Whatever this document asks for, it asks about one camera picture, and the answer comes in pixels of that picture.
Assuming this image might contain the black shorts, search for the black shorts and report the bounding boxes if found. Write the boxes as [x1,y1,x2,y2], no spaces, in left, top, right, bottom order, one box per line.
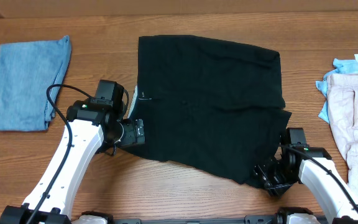
[128,35,291,188]

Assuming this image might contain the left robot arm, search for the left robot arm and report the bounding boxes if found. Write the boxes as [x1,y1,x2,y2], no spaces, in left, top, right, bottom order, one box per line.
[0,80,145,224]

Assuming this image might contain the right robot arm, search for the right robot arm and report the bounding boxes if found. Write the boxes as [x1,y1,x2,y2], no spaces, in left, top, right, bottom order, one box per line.
[254,128,358,223]

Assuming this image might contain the folded blue denim cloth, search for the folded blue denim cloth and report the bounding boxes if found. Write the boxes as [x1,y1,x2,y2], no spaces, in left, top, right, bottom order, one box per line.
[0,35,71,131]

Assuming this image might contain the light blue garment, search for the light blue garment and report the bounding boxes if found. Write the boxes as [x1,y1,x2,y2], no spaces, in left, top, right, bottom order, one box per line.
[314,54,358,124]

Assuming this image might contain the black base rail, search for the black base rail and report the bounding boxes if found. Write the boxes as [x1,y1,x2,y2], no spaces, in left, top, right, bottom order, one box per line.
[72,210,333,224]

